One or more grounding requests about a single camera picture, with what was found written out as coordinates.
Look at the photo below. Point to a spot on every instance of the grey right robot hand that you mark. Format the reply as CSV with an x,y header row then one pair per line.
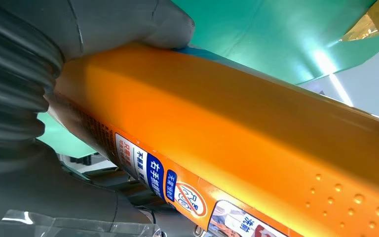
x,y
111,23

